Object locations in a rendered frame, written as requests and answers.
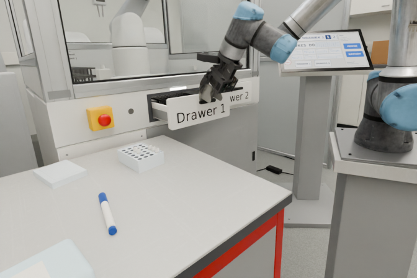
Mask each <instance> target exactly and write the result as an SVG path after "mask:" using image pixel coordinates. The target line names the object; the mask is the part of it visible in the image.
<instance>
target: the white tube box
mask: <svg viewBox="0 0 417 278"><path fill-rule="evenodd" d="M135 146H136V147H137V148H140V149H141V154H139V155H138V154H137V153H134V152H133V147H135ZM117 153H118V158H119V161H120V162H121V163H123V164H124V165H126V166H128V167H129V168H131V169H133V170H134V171H136V172H138V173H139V174H140V173H142V172H145V171H147V170H149V169H152V168H155V167H157V166H159V165H162V164H164V152H163V151H161V150H159V153H157V154H156V153H155V152H151V150H148V145H147V144H144V143H137V144H135V145H131V146H128V147H125V148H121V149H119V150H117Z"/></svg>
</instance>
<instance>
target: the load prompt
mask: <svg viewBox="0 0 417 278"><path fill-rule="evenodd" d="M320 40H339V39H338V35H337V34H314V35H304V36H302V37H301V38H300V39H299V40H298V42H304V41H320Z"/></svg>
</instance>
